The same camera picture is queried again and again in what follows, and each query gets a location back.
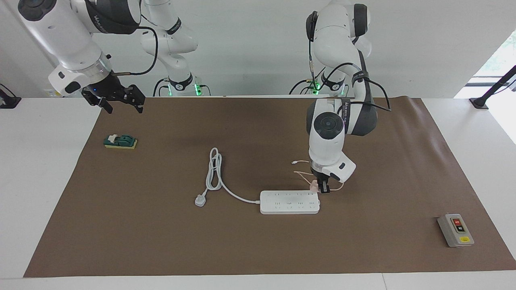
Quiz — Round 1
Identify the black monitor stand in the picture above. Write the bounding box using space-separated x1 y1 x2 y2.
470 66 516 110

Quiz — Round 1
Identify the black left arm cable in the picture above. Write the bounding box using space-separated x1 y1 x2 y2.
308 11 391 112

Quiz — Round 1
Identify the grey on-off switch box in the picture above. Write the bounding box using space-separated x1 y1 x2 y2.
437 213 475 248

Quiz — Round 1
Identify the white power strip cord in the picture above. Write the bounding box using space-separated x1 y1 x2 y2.
205 147 262 203

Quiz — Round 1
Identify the white power strip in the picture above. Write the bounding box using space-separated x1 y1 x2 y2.
260 190 321 215

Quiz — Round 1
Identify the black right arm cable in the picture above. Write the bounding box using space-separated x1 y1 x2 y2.
106 26 158 77

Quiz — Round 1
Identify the black base cable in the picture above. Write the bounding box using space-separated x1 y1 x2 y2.
152 78 172 97
288 78 323 96

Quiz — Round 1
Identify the green knife switch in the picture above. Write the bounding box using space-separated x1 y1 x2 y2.
103 134 138 150

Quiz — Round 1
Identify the brown table mat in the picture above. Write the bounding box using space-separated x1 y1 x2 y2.
23 96 516 278

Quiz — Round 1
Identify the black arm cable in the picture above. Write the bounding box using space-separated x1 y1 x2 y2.
106 26 158 77
308 11 391 112

